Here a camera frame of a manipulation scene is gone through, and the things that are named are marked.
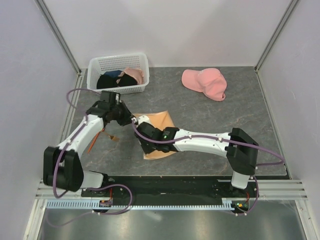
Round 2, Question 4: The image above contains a peach cloth napkin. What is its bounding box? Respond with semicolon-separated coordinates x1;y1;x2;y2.
133;110;175;160

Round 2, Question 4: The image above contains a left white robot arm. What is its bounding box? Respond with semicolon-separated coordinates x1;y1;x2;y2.
42;90;133;198

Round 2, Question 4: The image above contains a white slotted cable duct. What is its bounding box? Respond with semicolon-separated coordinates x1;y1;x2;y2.
46;198;245;211

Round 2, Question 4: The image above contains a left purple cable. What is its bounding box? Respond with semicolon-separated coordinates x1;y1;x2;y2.
46;87;133;227

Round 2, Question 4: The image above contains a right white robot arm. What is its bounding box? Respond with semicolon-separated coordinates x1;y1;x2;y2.
132;120;259;197

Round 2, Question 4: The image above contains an orange handled spoon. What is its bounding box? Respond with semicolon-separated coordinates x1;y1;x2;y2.
87;131;101;153

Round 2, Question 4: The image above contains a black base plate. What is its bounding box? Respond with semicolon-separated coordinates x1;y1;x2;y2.
80;174;261;207

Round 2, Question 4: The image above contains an aluminium frame post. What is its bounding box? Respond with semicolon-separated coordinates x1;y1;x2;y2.
35;0;82;75
254;0;300;73

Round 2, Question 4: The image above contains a light pink cap in basket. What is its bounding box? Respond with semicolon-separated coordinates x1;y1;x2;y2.
124;68;144;85

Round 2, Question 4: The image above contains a white plastic basket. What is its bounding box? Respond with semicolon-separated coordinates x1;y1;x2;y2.
86;52;150;94

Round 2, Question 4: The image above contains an aluminium front rail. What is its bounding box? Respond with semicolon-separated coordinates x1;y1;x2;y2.
34;178;309;201

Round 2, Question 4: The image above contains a black cap in basket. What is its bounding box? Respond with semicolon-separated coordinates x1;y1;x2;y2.
96;74;138;90

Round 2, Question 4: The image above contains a pink baseball cap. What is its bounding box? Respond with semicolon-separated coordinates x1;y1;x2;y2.
181;68;227;102

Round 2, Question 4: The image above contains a right aluminium frame post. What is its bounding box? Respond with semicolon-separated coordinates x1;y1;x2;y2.
254;0;300;73

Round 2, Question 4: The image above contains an orange handled fork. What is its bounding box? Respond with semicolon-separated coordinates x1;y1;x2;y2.
101;128;119;142

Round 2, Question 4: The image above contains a blue cap in basket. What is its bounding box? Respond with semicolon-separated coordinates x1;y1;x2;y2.
104;70;122;78

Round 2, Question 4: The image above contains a left aluminium frame post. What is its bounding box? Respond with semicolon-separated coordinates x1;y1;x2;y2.
35;0;82;75

